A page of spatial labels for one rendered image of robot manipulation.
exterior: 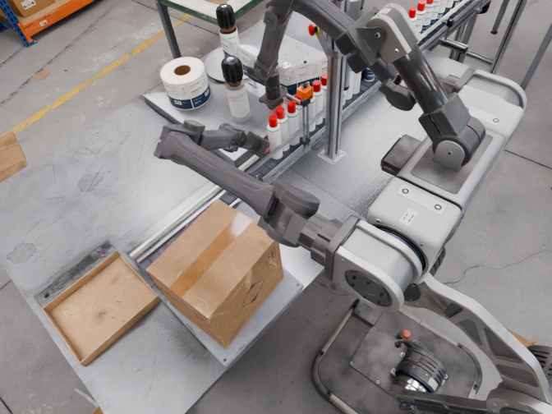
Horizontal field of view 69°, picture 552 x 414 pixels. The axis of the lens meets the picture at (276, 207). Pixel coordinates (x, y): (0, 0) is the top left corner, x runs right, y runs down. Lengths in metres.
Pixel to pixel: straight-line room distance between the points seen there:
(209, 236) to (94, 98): 2.79
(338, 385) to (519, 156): 1.99
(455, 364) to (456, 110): 1.43
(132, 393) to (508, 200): 2.34
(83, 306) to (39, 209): 0.53
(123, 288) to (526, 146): 2.68
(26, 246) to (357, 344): 1.44
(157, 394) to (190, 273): 0.41
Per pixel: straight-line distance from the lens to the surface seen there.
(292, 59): 2.16
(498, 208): 2.81
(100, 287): 1.57
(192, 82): 1.88
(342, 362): 1.92
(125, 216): 1.70
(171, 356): 1.38
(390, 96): 1.09
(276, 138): 1.56
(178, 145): 0.94
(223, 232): 1.18
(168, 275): 1.15
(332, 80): 1.47
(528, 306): 2.52
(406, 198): 0.73
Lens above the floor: 2.10
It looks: 54 degrees down
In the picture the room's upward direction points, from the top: 8 degrees counter-clockwise
